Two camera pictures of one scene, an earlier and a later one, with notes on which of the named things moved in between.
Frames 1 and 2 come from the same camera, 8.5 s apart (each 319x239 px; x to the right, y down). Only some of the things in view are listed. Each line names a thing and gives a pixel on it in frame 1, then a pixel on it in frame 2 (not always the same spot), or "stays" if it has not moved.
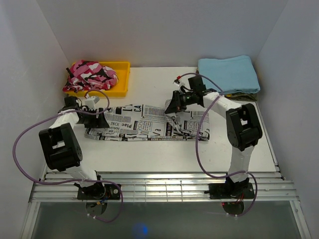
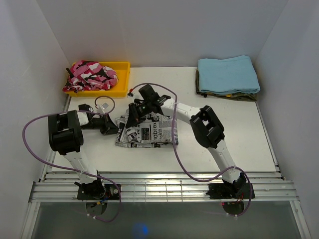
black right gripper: [176, 104] to [133, 116]
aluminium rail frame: [164, 186] stays
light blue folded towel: [233, 75] stays
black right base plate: [231, 190] stays
